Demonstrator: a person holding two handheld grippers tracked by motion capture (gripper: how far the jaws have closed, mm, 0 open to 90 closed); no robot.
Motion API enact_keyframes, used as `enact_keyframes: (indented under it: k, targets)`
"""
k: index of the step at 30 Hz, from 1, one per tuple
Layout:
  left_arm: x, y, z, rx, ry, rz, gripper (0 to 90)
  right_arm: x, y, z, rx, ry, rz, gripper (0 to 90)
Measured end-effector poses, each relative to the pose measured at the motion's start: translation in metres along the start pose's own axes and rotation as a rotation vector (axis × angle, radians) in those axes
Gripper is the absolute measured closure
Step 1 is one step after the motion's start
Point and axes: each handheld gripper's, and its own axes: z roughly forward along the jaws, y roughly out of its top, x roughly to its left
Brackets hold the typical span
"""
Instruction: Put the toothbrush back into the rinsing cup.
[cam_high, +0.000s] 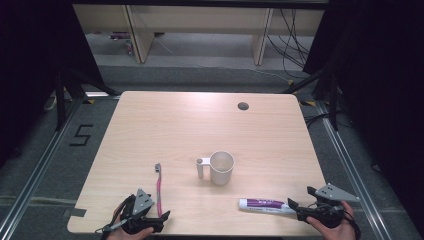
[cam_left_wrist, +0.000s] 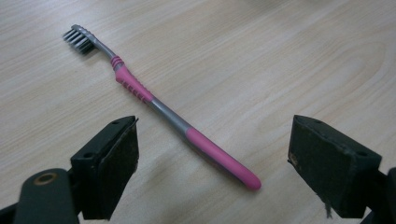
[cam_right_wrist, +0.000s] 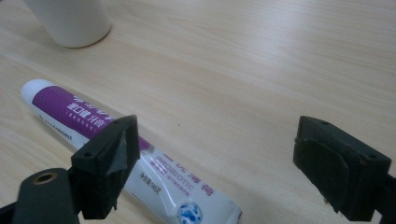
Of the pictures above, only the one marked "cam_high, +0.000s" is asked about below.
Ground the silver cable plug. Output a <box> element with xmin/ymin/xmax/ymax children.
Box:
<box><xmin>95</xmin><ymin>221</ymin><xmax>128</xmax><ymax>234</ymax></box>

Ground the black floor cable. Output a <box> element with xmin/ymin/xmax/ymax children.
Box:
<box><xmin>304</xmin><ymin>112</ymin><xmax>330</xmax><ymax>130</ymax></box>

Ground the white and purple toothpaste tube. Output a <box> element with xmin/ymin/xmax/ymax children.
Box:
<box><xmin>238</xmin><ymin>198</ymin><xmax>296</xmax><ymax>215</ymax></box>

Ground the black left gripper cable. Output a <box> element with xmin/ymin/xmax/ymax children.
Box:
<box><xmin>99</xmin><ymin>194</ymin><xmax>136</xmax><ymax>240</ymax></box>

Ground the bundle of black cables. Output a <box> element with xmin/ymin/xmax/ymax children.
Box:
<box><xmin>266</xmin><ymin>8</ymin><xmax>312</xmax><ymax>80</ymax></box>

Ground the small clutter under desk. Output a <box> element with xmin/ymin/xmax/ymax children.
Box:
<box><xmin>108</xmin><ymin>31</ymin><xmax>135</xmax><ymax>56</ymax></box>

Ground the black curtain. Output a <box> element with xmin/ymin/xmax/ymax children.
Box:
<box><xmin>0</xmin><ymin>0</ymin><xmax>105</xmax><ymax>168</ymax></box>
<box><xmin>302</xmin><ymin>0</ymin><xmax>424</xmax><ymax>229</ymax></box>

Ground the aluminium floor rail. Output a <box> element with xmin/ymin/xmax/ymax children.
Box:
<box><xmin>0</xmin><ymin>97</ymin><xmax>84</xmax><ymax>240</ymax></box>
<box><xmin>314</xmin><ymin>99</ymin><xmax>395</xmax><ymax>240</ymax></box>

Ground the grey tape patch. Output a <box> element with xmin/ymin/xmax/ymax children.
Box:
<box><xmin>62</xmin><ymin>207</ymin><xmax>88</xmax><ymax>218</ymax></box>

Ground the pink toothbrush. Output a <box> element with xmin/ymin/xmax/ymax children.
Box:
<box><xmin>154</xmin><ymin>162</ymin><xmax>164</xmax><ymax>218</ymax></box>

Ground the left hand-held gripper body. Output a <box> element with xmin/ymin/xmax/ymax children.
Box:
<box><xmin>119</xmin><ymin>188</ymin><xmax>165</xmax><ymax>235</ymax></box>

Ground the person's left hand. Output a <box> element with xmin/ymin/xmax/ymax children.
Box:
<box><xmin>106</xmin><ymin>204</ymin><xmax>155</xmax><ymax>240</ymax></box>

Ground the person's right hand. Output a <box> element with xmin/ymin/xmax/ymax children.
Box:
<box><xmin>306</xmin><ymin>200</ymin><xmax>357</xmax><ymax>240</ymax></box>

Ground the beige wooden desk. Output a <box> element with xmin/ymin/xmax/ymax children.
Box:
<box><xmin>72</xmin><ymin>3</ymin><xmax>326</xmax><ymax>66</ymax></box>

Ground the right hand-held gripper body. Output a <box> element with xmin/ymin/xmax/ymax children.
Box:
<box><xmin>296</xmin><ymin>183</ymin><xmax>361</xmax><ymax>229</ymax></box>

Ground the white cup with handle holder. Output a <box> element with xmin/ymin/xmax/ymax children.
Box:
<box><xmin>195</xmin><ymin>150</ymin><xmax>235</xmax><ymax>186</ymax></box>

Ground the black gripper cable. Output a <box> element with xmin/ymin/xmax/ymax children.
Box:
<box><xmin>343</xmin><ymin>209</ymin><xmax>362</xmax><ymax>240</ymax></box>
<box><xmin>99</xmin><ymin>194</ymin><xmax>136</xmax><ymax>240</ymax></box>

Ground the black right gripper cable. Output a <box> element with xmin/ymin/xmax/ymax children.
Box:
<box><xmin>343</xmin><ymin>209</ymin><xmax>362</xmax><ymax>240</ymax></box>

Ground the black metal stand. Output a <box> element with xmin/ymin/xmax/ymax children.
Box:
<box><xmin>54</xmin><ymin>65</ymin><xmax>122</xmax><ymax>132</ymax></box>
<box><xmin>282</xmin><ymin>65</ymin><xmax>340</xmax><ymax>132</ymax></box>

